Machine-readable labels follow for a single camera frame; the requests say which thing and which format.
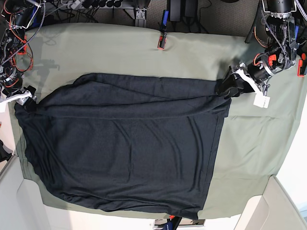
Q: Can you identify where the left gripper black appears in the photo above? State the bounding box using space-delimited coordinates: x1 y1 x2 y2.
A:
216 66 254 99

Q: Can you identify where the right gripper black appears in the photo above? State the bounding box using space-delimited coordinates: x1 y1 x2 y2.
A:
18 85 39 114

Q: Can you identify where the dark long-sleeve T-shirt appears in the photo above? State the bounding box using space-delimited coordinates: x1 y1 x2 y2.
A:
14 73 231 219

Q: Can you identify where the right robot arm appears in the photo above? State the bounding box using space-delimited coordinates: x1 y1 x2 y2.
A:
0 0 46 113

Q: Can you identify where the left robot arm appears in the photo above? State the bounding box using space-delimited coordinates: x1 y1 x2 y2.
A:
216 0 307 98

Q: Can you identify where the orange black clamp far left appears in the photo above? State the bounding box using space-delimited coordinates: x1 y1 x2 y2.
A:
16 36 27 55

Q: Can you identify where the orange black clamp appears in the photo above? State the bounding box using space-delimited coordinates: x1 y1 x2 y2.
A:
162 216 182 230
297 53 307 77
16 36 27 55
157 32 167 50

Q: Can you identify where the orange black clamp right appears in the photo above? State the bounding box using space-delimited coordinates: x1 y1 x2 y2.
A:
297 53 307 77

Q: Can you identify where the orange black clamp centre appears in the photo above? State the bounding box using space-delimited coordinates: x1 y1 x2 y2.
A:
157 32 167 50

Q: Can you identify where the beige plastic bin left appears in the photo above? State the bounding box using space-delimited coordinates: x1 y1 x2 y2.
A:
0 156 72 230

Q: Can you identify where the beige plastic bin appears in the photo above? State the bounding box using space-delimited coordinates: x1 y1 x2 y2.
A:
0 156 72 230
235 176 307 230

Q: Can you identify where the beige plastic bin right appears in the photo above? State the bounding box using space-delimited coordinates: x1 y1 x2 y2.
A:
235 176 307 230

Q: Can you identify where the orange black clamp bottom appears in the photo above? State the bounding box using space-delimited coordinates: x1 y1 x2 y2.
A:
162 216 182 230

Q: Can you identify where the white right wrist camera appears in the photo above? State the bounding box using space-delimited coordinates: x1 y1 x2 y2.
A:
0 92 30 113

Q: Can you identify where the braided black white cable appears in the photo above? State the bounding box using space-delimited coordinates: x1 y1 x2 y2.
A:
4 0 47 63

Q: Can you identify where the metal table bracket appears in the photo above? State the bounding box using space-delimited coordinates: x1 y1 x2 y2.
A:
135 8 147 28

